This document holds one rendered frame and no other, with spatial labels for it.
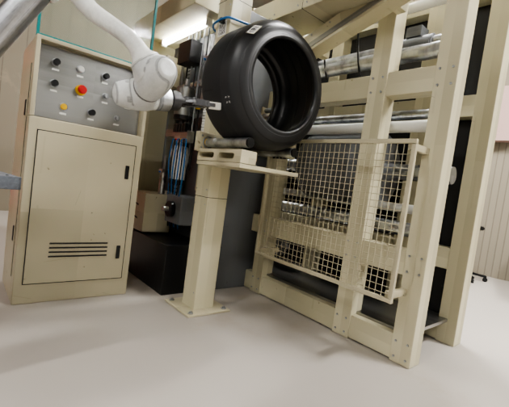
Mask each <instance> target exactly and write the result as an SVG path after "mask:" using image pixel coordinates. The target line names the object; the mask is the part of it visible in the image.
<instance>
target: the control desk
mask: <svg viewBox="0 0 509 407"><path fill-rule="evenodd" d="M131 78H133V71H132V68H131V64H130V63H128V62H125V61H121V60H118V59H115V58H113V57H108V56H105V55H103V54H100V53H97V52H93V51H91V50H88V49H85V48H81V47H78V46H76V45H72V44H68V43H66V42H63V41H60V40H56V39H53V38H51V37H48V36H44V35H41V34H39V33H37V34H36V36H35V38H34V39H33V40H32V42H31V43H30V44H29V45H28V46H27V48H26V49H25V50H24V54H23V71H22V77H21V85H20V93H19V109H18V119H17V127H16V136H15V152H14V161H13V170H12V175H15V176H18V177H21V178H22V179H21V187H20V188H21V189H20V190H11V194H10V202H9V212H8V220H7V229H6V245H5V253H4V266H3V274H2V281H3V284H4V287H5V289H6V293H7V295H8V298H9V301H10V303H11V305H13V304H29V303H37V302H45V301H54V300H69V299H77V298H86V297H94V296H109V295H118V294H125V292H126V285H127V278H128V264H129V258H130V250H131V243H132V236H133V223H134V216H135V209H136V201H137V188H138V181H139V174H140V167H141V154H142V146H143V140H144V134H145V121H146V113H147V111H135V110H130V109H127V108H124V107H120V106H118V105H116V103H115V102H114V100H113V97H112V89H113V86H114V83H115V82H118V81H121V80H125V79H127V80H130V79H131Z"/></svg>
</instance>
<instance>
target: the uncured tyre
mask: <svg viewBox="0 0 509 407"><path fill-rule="evenodd" d="M254 25H259V26H262V27H261V28H260V29H259V30H258V31H257V32H256V33H255V34H250V33H246V32H247V31H248V30H250V29H251V28H252V27H253V26H254ZM257 59H258V60H259V61H260V62H261V63H262V64H263V66H264V67H265V69H266V70H267V72H268V74H269V77H270V79H271V84H272V89H273V102H272V107H271V112H270V115H269V116H268V118H267V120H265V119H264V118H263V116H262V114H261V113H260V111H259V109H258V106H257V104H256V101H255V96H254V91H253V72H254V67H255V62H256V60H257ZM211 89H212V90H211ZM204 90H209V91H204ZM226 94H229V95H230V99H231V103H232V104H228V105H226V102H225V95H226ZM202 95H203V100H209V101H210V102H216V103H221V110H213V109H208V110H207V109H206V108H205V109H206V112H207V114H208V117H209V119H210V121H211V122H212V125H213V126H214V128H215V129H216V130H217V131H218V132H219V134H220V135H221V136H222V137H223V138H234V137H251V138H253V139H254V146H253V147H252V148H241V149H246V150H258V151H280V150H284V149H287V148H290V147H292V146H294V145H296V144H297V143H299V142H300V141H301V140H302V139H303V138H304V137H305V136H306V135H307V133H308V132H309V130H310V129H311V128H312V126H313V123H314V121H315V119H316V117H317V114H318V110H319V107H320V103H321V97H322V80H321V74H320V69H319V66H318V62H317V59H316V57H315V55H314V53H313V50H312V49H311V47H310V46H309V44H308V43H307V41H306V40H305V39H304V37H303V36H302V35H301V34H300V33H299V32H298V31H297V30H296V29H295V28H294V27H292V26H290V25H288V24H287V23H284V22H281V21H278V20H270V19H264V20H259V21H256V22H254V23H251V24H248V25H246V26H244V27H240V28H239V29H236V30H234V31H231V32H229V33H227V34H226V35H224V36H223V37H222V38H220V39H219V41H218V42H217V43H216V44H215V45H214V47H213V48H212V50H211V51H210V53H209V55H208V57H207V60H206V62H205V64H204V70H203V76H202Z"/></svg>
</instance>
